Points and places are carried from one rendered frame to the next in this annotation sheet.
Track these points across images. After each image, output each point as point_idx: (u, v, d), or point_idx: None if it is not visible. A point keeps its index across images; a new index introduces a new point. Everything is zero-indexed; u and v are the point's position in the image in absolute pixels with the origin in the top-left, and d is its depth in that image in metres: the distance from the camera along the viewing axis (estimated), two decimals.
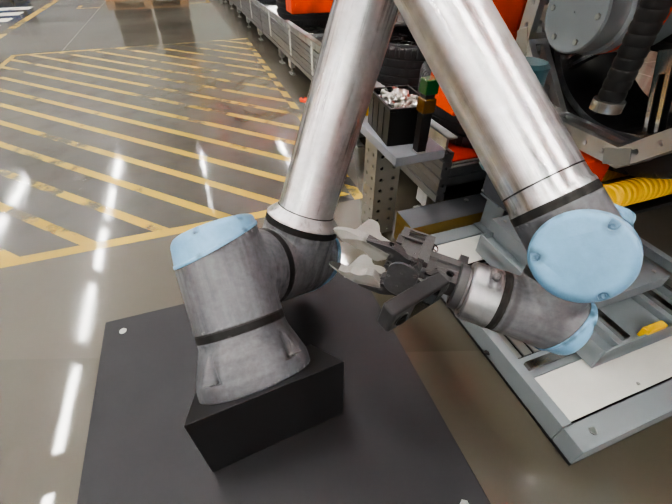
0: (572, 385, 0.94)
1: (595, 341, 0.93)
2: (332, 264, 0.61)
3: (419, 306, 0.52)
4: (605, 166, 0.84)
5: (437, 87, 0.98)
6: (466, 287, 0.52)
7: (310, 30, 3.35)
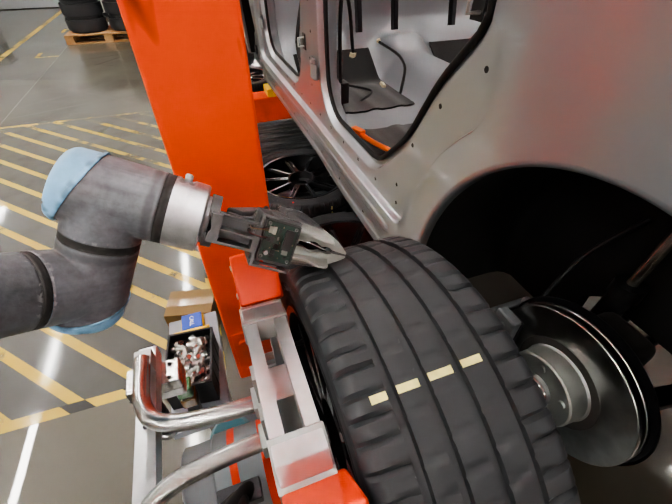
0: None
1: None
2: (339, 253, 0.58)
3: None
4: None
5: (190, 393, 0.95)
6: (212, 197, 0.50)
7: None
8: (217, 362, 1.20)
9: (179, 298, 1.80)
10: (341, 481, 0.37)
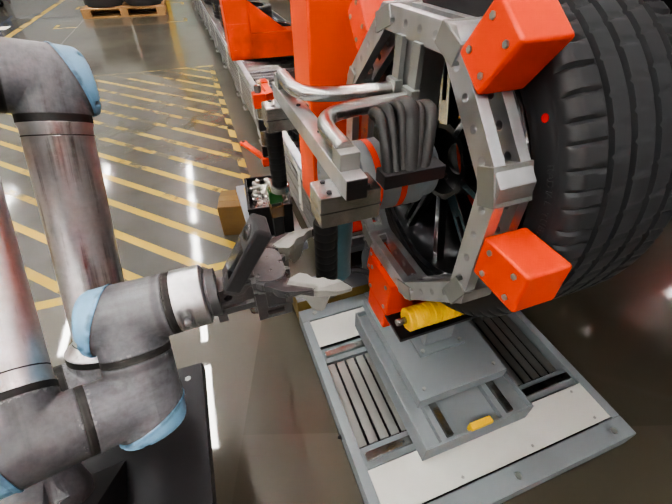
0: (401, 479, 1.01)
1: (421, 438, 1.00)
2: None
3: (237, 253, 0.51)
4: None
5: (280, 197, 1.04)
6: (207, 295, 0.51)
7: (265, 65, 3.42)
8: None
9: (229, 195, 1.90)
10: None
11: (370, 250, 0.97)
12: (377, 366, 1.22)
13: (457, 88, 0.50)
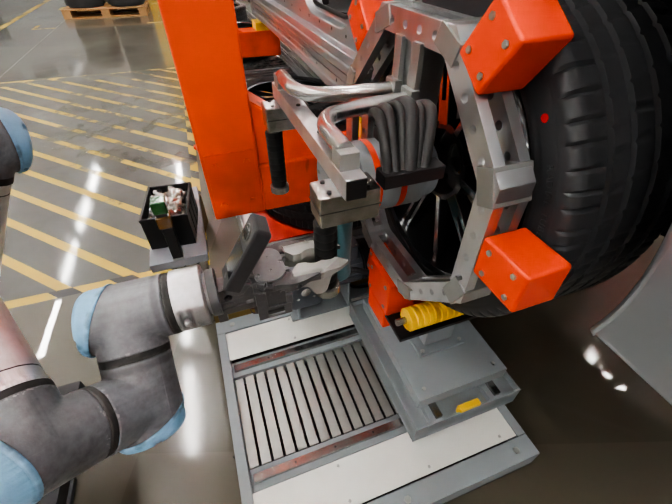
0: (284, 503, 0.97)
1: (411, 419, 1.04)
2: (336, 246, 0.60)
3: (237, 253, 0.51)
4: None
5: (164, 208, 1.00)
6: (207, 295, 0.51)
7: None
8: (195, 215, 1.25)
9: None
10: None
11: (370, 250, 0.97)
12: (370, 353, 1.26)
13: (457, 88, 0.50)
